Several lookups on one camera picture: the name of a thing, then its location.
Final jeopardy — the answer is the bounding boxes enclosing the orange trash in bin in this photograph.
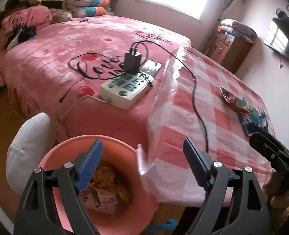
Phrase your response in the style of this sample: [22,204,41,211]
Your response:
[79,160,133,217]

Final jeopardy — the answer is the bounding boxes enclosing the pink plastic trash bin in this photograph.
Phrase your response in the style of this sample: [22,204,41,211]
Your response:
[39,135,158,234]

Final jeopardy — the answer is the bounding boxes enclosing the person's right hand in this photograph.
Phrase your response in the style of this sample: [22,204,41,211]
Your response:
[262,171,289,219]

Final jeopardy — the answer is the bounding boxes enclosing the red blue foil wrapper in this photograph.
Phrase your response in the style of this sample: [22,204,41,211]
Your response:
[219,87,269,135]

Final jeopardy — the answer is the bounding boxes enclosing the white cushion stool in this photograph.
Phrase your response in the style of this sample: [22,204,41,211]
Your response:
[6,112,57,195]

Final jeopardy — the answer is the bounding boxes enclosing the pink checked tablecloth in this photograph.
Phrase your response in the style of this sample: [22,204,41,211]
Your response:
[140,47,272,207]

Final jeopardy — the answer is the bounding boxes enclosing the brown wooden dresser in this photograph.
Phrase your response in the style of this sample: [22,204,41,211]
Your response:
[206,30,253,74]

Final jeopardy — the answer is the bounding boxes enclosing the folded blankets on dresser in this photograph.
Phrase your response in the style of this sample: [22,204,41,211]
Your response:
[217,19,258,44]

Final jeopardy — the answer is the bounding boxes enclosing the white power strip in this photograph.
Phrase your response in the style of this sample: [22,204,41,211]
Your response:
[100,72,154,110]

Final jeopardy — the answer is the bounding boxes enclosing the pink bed with bedspread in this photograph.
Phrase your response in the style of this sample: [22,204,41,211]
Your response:
[0,15,191,147]

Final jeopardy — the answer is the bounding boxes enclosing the smartphone on bed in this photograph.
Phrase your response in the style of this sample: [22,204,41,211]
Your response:
[140,60,162,78]

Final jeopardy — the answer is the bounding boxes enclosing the black charger adapter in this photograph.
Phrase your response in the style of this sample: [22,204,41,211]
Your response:
[123,52,142,74]

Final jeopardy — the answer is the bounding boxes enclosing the grey curtain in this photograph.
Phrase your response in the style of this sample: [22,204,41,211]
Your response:
[198,0,234,54]

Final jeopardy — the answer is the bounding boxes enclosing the black cloth on bed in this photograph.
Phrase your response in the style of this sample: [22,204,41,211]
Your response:
[5,26,37,50]

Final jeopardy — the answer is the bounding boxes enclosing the pink love pillow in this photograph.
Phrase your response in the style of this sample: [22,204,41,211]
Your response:
[1,5,52,32]

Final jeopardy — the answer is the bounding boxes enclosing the lower rolled colourful blanket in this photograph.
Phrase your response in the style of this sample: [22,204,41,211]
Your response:
[71,6,107,18]

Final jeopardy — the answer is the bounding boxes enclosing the white power strip cord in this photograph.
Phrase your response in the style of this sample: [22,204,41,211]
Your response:
[61,94,110,123]

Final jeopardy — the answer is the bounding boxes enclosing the wall mounted television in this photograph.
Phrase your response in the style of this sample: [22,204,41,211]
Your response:
[263,18,289,60]

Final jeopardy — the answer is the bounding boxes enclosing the black charger cable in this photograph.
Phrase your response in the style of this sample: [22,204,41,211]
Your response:
[67,40,210,155]

